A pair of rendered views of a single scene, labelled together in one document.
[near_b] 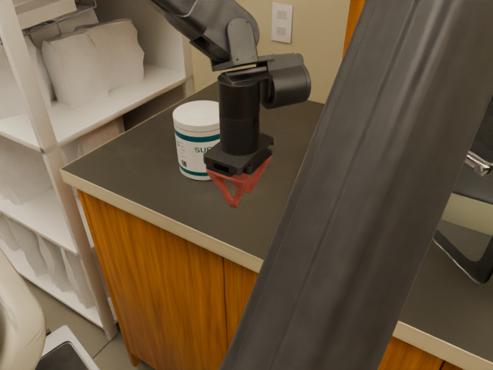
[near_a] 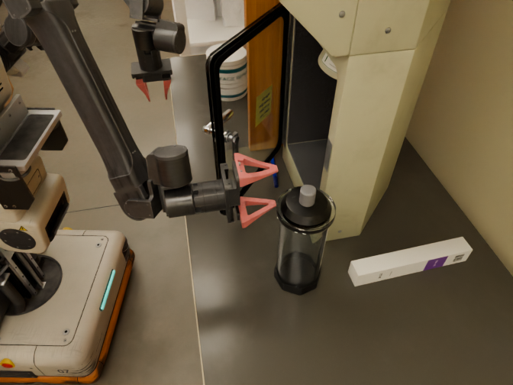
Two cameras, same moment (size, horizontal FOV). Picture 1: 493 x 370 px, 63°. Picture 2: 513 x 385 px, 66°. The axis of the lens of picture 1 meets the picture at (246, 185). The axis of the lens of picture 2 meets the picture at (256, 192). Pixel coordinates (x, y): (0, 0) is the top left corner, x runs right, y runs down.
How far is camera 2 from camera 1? 0.89 m
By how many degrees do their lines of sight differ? 36
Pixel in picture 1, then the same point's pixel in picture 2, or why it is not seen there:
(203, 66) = not seen: hidden behind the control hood
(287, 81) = (160, 37)
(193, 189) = (202, 99)
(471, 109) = not seen: outside the picture
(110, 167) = (187, 67)
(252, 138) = (146, 63)
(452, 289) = not seen: hidden behind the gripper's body
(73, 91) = (224, 14)
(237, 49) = (132, 9)
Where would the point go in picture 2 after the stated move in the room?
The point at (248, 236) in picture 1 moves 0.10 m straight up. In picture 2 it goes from (189, 134) to (185, 107)
